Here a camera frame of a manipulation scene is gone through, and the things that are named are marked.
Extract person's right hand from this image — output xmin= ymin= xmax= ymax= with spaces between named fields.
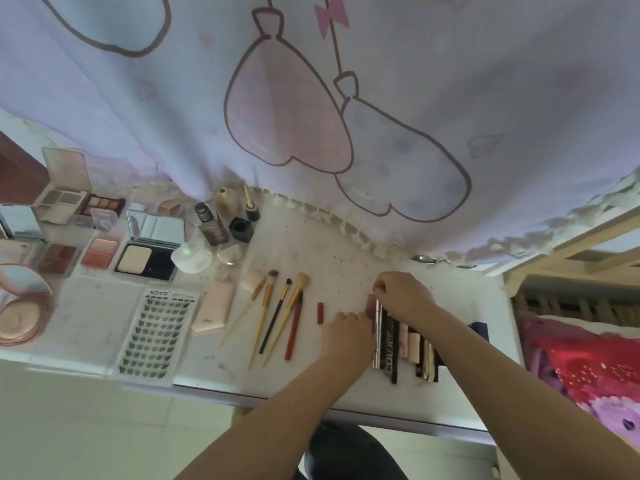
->
xmin=372 ymin=272 xmax=441 ymax=335

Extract person's left hand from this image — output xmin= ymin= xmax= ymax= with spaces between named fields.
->
xmin=319 ymin=312 xmax=377 ymax=375

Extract black handle makeup brush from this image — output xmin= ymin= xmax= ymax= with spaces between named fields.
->
xmin=259 ymin=278 xmax=293 ymax=355

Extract gold handle makeup brush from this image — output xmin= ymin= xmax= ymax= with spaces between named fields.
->
xmin=248 ymin=269 xmax=280 ymax=369

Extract thin gold makeup brush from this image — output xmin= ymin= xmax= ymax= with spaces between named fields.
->
xmin=218 ymin=282 xmax=267 ymax=351

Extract peach squeeze tube cap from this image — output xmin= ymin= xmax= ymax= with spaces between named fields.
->
xmin=239 ymin=267 xmax=267 ymax=295

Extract clear dome bottle cap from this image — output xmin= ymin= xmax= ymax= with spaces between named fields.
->
xmin=216 ymin=244 xmax=247 ymax=267

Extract black gold foundation pump cap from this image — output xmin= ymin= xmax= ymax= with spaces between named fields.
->
xmin=242 ymin=183 xmax=261 ymax=222

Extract dark square foundation bottle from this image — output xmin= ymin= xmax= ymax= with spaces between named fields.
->
xmin=193 ymin=202 xmax=231 ymax=245

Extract white round bottle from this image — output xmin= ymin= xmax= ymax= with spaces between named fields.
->
xmin=171 ymin=239 xmax=214 ymax=275

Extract glass foundation bottle black cap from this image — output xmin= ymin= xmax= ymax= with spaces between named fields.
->
xmin=215 ymin=187 xmax=237 ymax=216

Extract false eyelash tray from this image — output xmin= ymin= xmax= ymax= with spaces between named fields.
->
xmin=113 ymin=289 xmax=201 ymax=379

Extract black compact with mirror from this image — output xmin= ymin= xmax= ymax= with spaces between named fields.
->
xmin=113 ymin=209 xmax=187 ymax=283

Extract clear eyelash tray lid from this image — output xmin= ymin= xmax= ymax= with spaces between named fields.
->
xmin=29 ymin=274 xmax=147 ymax=365

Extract pink blush pan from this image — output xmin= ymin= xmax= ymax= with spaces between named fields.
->
xmin=79 ymin=207 xmax=121 ymax=269

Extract small four-pan red palette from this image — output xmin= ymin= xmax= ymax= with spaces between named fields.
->
xmin=37 ymin=243 xmax=81 ymax=275

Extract beige palette with lid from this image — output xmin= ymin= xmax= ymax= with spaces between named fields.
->
xmin=33 ymin=147 xmax=94 ymax=225

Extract round pink powder compact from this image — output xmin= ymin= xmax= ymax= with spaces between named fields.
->
xmin=0 ymin=264 xmax=54 ymax=344

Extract mirrored blush palette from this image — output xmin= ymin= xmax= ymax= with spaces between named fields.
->
xmin=0 ymin=204 xmax=44 ymax=265

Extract person's right forearm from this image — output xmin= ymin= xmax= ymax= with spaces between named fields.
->
xmin=415 ymin=304 xmax=640 ymax=480

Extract person's left forearm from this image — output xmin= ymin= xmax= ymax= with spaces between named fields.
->
xmin=175 ymin=354 xmax=371 ymax=480

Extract person's grey trousers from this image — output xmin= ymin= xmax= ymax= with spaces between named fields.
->
xmin=295 ymin=422 xmax=409 ymax=480

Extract white table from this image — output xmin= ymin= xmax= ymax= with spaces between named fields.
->
xmin=0 ymin=189 xmax=526 ymax=435

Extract lilac heart print cloth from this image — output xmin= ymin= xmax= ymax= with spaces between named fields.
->
xmin=0 ymin=0 xmax=640 ymax=265

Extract brown wooden door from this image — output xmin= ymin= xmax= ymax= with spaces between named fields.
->
xmin=0 ymin=129 xmax=51 ymax=205

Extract light wooden bed frame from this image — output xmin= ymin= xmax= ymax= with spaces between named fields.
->
xmin=502 ymin=204 xmax=640 ymax=325

